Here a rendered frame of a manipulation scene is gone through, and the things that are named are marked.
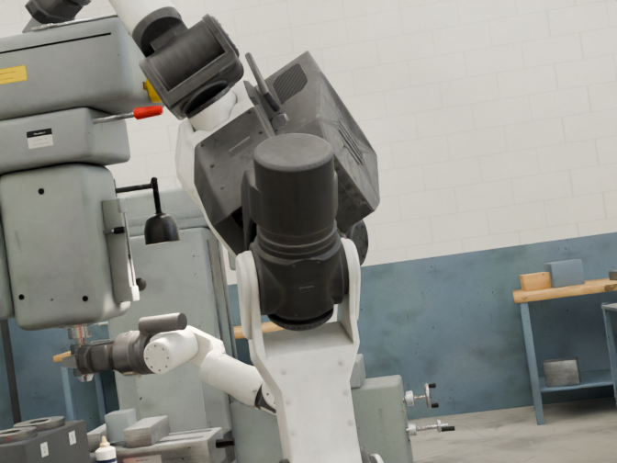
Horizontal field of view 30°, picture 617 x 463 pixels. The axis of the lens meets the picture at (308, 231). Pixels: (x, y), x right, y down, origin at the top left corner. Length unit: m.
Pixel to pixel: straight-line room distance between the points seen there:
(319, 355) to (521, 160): 7.09
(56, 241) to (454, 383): 6.71
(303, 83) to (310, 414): 0.57
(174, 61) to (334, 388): 0.60
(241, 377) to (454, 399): 6.71
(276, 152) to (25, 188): 0.83
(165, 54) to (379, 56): 6.98
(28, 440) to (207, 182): 0.52
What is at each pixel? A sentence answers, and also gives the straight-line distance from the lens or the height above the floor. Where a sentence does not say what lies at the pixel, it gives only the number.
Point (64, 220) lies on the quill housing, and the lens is 2.30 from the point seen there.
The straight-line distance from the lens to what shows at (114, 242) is 2.35.
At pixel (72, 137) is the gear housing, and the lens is 2.28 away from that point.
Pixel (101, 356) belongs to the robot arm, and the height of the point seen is 1.24.
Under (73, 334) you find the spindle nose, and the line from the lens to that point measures 2.39.
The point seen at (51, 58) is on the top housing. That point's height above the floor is 1.83.
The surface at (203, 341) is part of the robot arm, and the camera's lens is 2.27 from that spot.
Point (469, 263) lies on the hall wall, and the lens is 8.74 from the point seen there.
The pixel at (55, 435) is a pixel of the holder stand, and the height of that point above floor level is 1.14.
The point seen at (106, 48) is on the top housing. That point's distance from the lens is 2.27.
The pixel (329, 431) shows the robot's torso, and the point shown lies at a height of 1.12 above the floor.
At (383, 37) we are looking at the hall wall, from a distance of 8.90.
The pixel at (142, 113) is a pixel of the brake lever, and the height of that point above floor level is 1.70.
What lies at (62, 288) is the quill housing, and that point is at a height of 1.38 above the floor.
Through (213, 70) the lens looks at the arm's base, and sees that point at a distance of 1.91.
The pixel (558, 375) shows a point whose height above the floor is 0.31.
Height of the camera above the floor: 1.40
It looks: 1 degrees up
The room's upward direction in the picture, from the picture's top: 8 degrees counter-clockwise
